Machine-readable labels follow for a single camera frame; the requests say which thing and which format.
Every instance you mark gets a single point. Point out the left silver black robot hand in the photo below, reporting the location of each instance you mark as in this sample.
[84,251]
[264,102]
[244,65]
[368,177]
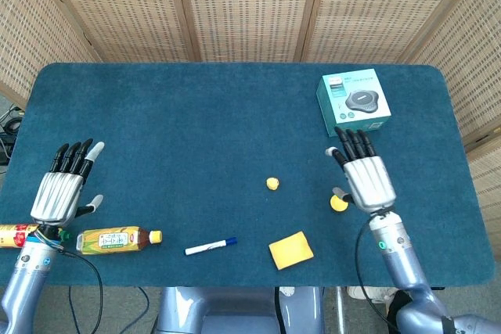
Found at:
[56,197]

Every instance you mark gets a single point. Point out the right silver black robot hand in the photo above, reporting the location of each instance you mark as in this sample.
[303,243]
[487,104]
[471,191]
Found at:
[370,183]

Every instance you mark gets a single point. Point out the small yellow rubber duck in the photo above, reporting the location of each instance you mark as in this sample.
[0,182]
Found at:
[272,184]

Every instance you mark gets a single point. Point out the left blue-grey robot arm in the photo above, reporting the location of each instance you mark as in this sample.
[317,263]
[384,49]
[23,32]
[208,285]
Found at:
[27,275]

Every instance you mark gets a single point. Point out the round yellow disc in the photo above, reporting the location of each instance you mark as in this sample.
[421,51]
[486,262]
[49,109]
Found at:
[337,205]

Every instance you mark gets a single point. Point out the bottle red yellow label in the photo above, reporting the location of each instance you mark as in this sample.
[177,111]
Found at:
[13,235]

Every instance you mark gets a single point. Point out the tea bottle yellow label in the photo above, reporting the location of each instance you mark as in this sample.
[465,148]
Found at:
[113,240]

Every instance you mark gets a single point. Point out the teal speakerphone box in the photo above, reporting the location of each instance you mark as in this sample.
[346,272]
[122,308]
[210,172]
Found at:
[352,103]

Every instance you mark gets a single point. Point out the yellow square sponge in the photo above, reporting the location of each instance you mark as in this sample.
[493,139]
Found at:
[290,250]

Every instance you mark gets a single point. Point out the white shoe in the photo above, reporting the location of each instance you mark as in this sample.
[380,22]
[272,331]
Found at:
[375,294]

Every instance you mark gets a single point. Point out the black trouser leg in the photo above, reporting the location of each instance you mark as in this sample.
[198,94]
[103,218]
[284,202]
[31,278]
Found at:
[397,304]

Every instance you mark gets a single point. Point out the metal table leg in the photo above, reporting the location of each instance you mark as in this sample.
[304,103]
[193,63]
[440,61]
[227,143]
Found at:
[340,310]

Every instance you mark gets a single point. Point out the blue table mat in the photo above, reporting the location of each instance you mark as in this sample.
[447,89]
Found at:
[235,123]

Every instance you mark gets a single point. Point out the white blue whiteboard marker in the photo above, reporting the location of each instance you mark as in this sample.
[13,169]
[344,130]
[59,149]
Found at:
[209,246]

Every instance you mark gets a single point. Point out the blue-grey robot torso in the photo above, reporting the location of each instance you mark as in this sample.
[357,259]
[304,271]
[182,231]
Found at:
[235,310]

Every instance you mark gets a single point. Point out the woven bamboo folding screen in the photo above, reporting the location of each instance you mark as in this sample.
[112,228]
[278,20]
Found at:
[250,9]

